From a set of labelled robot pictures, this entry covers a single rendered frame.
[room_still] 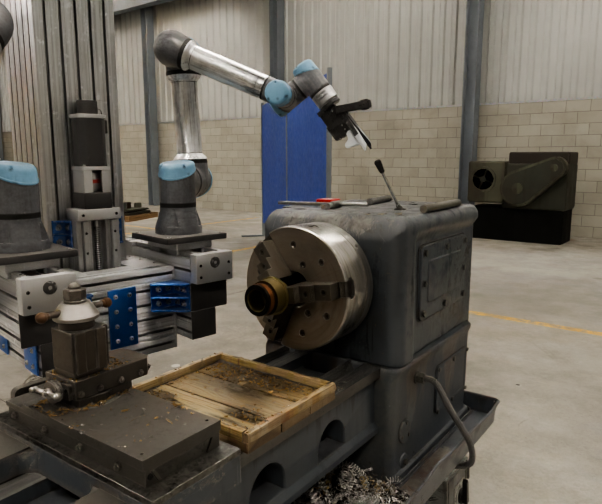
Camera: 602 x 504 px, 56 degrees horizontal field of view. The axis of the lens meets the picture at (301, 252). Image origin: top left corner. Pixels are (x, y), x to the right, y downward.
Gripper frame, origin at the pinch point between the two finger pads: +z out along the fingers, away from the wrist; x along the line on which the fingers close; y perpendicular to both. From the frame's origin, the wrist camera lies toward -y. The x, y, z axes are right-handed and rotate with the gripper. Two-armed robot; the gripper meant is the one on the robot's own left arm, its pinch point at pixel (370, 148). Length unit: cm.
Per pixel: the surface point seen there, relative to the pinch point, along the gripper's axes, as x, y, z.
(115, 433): 115, 46, 15
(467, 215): 6.9, -12.5, 34.9
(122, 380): 101, 50, 10
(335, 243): 56, 14, 15
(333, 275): 60, 18, 21
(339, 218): 39.3, 13.1, 11.2
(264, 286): 69, 30, 13
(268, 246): 56, 28, 6
